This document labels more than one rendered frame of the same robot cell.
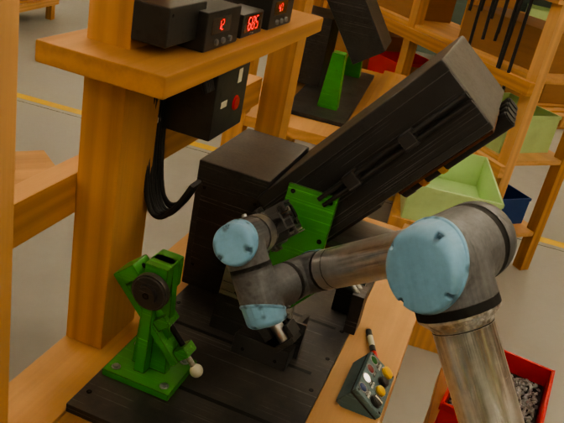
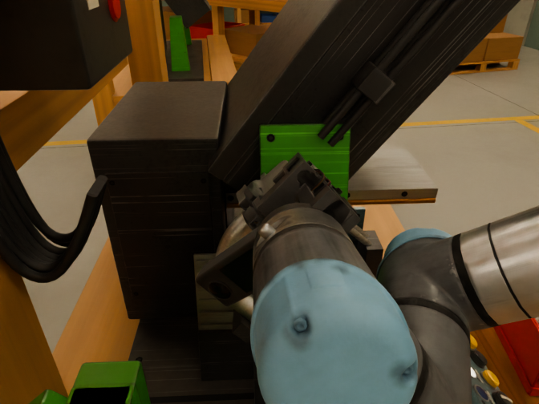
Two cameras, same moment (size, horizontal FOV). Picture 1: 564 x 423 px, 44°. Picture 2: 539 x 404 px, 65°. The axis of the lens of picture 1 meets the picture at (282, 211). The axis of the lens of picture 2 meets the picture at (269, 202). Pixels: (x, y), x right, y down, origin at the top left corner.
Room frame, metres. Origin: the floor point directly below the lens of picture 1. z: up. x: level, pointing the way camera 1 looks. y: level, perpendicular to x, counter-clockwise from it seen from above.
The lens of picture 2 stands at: (0.93, 0.14, 1.46)
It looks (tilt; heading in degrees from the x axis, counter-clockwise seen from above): 31 degrees down; 342
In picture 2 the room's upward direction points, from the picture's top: straight up
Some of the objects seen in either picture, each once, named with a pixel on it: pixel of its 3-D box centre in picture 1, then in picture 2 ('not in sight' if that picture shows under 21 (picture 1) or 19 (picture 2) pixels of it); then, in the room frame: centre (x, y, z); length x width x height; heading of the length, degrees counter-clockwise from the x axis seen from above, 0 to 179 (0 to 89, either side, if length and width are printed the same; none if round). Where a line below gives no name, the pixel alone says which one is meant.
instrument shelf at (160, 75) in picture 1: (211, 33); not in sight; (1.56, 0.23, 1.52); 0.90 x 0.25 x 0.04; 165
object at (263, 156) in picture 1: (247, 213); (180, 193); (1.63, 0.09, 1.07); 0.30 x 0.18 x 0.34; 165
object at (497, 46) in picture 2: not in sight; (469, 39); (6.16, -4.52, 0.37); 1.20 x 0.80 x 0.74; 89
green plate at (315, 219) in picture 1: (305, 229); (301, 191); (1.40, -0.06, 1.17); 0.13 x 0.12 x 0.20; 165
